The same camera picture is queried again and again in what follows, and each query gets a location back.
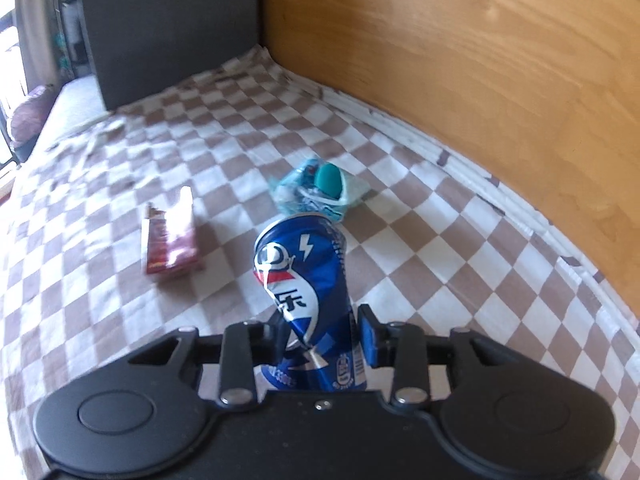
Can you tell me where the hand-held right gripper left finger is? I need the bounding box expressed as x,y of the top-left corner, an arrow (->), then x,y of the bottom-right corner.
127,319 -> 290,407

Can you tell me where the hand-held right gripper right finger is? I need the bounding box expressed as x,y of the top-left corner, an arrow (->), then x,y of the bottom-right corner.
358,303 -> 507,408

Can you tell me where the dented blue soda can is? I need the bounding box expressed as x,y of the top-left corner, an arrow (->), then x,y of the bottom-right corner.
252,212 -> 369,394

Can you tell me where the brown checkered blanket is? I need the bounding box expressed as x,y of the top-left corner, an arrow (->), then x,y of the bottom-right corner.
0,44 -> 640,480

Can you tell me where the red cigarette box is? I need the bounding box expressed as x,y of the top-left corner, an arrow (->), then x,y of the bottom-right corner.
140,185 -> 206,276

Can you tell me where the teal plastic wrapper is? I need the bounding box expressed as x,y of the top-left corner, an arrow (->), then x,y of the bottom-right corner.
269,156 -> 372,224

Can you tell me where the wooden bed board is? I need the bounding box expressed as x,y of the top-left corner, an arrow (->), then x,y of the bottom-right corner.
257,0 -> 640,283

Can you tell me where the purple pillow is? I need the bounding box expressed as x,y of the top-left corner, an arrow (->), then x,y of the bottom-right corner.
10,85 -> 59,149

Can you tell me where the dark grey headboard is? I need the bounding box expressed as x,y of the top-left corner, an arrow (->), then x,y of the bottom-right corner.
70,0 -> 264,111

